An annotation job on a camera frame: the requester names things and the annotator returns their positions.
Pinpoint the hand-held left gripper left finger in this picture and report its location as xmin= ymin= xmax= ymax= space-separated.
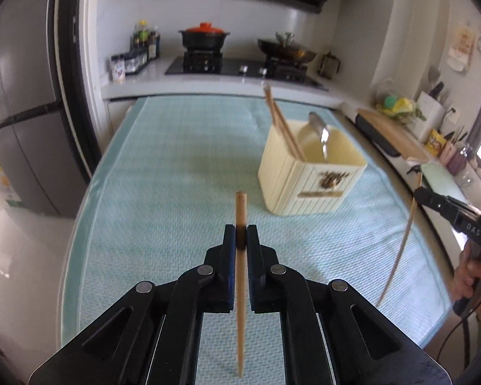
xmin=28 ymin=225 xmax=237 ymax=385

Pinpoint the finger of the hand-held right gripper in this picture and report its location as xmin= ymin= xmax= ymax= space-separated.
xmin=413 ymin=186 xmax=481 ymax=226

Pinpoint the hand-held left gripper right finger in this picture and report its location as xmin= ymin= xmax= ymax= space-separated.
xmin=246 ymin=225 xmax=453 ymax=385

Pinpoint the wooden chopstick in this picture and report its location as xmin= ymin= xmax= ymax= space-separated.
xmin=263 ymin=84 xmax=300 ymax=158
xmin=235 ymin=192 xmax=249 ymax=378
xmin=376 ymin=172 xmax=424 ymax=310
xmin=270 ymin=99 xmax=307 ymax=161

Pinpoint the cream ribbed utensil holder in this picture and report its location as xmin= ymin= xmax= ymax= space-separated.
xmin=257 ymin=126 xmax=368 ymax=216

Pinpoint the metal spoon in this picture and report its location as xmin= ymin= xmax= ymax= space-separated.
xmin=307 ymin=111 xmax=333 ymax=163

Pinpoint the person's right hand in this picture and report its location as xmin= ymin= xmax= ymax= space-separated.
xmin=450 ymin=244 xmax=481 ymax=302

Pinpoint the pale green board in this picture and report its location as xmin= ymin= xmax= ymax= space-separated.
xmin=420 ymin=162 xmax=481 ymax=210

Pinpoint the pink cup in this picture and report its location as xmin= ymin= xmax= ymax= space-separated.
xmin=444 ymin=142 xmax=468 ymax=175

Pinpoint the yellow packet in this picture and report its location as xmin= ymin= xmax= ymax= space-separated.
xmin=426 ymin=129 xmax=447 ymax=153

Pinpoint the wooden cutting board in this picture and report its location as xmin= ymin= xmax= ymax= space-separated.
xmin=356 ymin=108 xmax=431 ymax=161

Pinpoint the white knife block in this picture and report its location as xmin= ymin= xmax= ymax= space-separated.
xmin=414 ymin=81 xmax=446 ymax=139

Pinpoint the black tray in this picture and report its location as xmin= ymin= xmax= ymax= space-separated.
xmin=354 ymin=114 xmax=404 ymax=157

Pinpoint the teal waffle mat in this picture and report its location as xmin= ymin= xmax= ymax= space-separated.
xmin=60 ymin=95 xmax=454 ymax=385

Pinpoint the plastic bag with sponges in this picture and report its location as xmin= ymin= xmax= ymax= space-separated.
xmin=374 ymin=78 xmax=426 ymax=123

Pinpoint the hanging printed bag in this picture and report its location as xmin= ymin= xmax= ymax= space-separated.
xmin=446 ymin=23 xmax=476 ymax=73

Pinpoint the french press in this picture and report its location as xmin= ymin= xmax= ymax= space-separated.
xmin=319 ymin=51 xmax=342 ymax=80

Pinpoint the black gas stove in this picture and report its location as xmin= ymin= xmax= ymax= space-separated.
xmin=164 ymin=50 xmax=329 ymax=91

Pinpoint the white kitchen counter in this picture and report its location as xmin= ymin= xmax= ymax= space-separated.
xmin=101 ymin=57 xmax=346 ymax=110

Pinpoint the dark wok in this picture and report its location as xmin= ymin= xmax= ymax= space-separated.
xmin=257 ymin=38 xmax=317 ymax=65

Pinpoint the row of dark spice jars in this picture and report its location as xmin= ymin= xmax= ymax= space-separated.
xmin=124 ymin=50 xmax=149 ymax=74

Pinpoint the white spice jar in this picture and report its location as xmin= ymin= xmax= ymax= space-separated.
xmin=110 ymin=56 xmax=126 ymax=83

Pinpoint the black pot red lid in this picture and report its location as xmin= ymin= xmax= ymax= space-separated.
xmin=178 ymin=22 xmax=232 ymax=53

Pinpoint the dark sauce bottle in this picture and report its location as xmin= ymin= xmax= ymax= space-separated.
xmin=148 ymin=28 xmax=161 ymax=61

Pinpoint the yellow cardboard box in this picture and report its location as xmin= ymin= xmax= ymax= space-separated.
xmin=0 ymin=150 xmax=21 ymax=210

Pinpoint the grey refrigerator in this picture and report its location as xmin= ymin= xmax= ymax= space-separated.
xmin=0 ymin=0 xmax=94 ymax=220

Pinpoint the black cable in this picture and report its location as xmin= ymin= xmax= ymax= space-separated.
xmin=434 ymin=311 xmax=476 ymax=374

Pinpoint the black door frame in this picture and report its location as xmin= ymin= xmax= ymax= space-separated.
xmin=47 ymin=0 xmax=105 ymax=182

